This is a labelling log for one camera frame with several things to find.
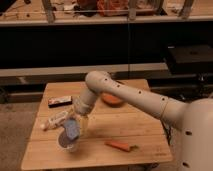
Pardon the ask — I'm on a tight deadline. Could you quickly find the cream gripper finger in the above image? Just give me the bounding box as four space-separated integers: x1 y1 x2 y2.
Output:
65 112 76 122
79 116 89 135

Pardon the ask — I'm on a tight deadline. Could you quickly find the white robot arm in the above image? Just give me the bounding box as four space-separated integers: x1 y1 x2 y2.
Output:
69 71 213 171

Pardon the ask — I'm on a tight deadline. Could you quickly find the white squeeze bottle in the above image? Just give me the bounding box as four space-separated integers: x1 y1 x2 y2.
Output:
40 109 74 131

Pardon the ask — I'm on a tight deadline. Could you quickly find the black rectangular box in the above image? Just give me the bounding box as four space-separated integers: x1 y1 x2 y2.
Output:
48 96 72 108

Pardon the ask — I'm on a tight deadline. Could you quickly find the orange bowl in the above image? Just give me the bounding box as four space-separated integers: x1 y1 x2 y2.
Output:
101 93 124 107

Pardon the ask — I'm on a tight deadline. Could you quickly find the wooden table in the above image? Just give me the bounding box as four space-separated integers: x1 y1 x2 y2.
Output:
21 82 172 171

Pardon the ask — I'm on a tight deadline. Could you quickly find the orange carrot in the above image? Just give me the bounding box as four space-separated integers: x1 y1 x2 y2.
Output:
105 141 137 152

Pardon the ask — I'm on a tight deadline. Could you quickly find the long wooden shelf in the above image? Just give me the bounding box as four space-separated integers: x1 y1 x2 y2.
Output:
0 0 213 77

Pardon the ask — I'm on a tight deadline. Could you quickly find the black case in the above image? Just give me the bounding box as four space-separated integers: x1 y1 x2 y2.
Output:
166 45 213 74

